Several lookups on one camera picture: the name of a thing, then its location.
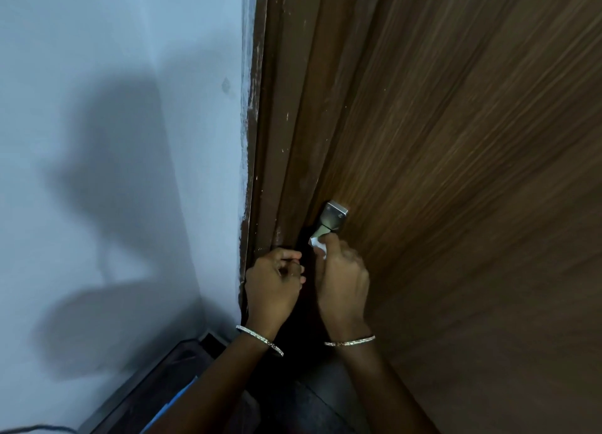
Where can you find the person's left hand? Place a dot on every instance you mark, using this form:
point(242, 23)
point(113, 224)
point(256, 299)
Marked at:
point(268, 290)

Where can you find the person's right hand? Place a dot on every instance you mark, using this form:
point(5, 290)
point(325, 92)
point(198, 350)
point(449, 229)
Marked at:
point(343, 290)

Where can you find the person's left fingers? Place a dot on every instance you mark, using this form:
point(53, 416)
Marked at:
point(289, 257)

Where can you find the person's right fingers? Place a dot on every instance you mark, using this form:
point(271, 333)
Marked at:
point(333, 245)

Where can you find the white cleaning cloth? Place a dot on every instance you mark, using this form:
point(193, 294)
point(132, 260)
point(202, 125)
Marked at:
point(319, 246)

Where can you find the person's right forearm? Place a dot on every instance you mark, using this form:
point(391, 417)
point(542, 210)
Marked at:
point(381, 386)

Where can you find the person's left forearm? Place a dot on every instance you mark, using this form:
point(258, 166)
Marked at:
point(221, 386)

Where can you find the silver left wrist bangle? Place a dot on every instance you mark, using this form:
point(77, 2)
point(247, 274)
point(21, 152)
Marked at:
point(261, 339)

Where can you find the silver wrist bangle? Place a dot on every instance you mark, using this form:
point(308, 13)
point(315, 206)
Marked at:
point(261, 339)
point(350, 342)

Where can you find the silver right wrist bangle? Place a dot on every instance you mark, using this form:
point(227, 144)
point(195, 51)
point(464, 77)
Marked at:
point(350, 342)

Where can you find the brown wooden door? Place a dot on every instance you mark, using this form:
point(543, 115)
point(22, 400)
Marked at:
point(461, 175)

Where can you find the dark skirting board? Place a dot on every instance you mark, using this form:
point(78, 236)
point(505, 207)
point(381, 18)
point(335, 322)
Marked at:
point(155, 382)

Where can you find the blue flat object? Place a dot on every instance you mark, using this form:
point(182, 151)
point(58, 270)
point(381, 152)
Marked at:
point(171, 403)

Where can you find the dark brown door frame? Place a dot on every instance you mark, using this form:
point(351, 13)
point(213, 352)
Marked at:
point(263, 118)

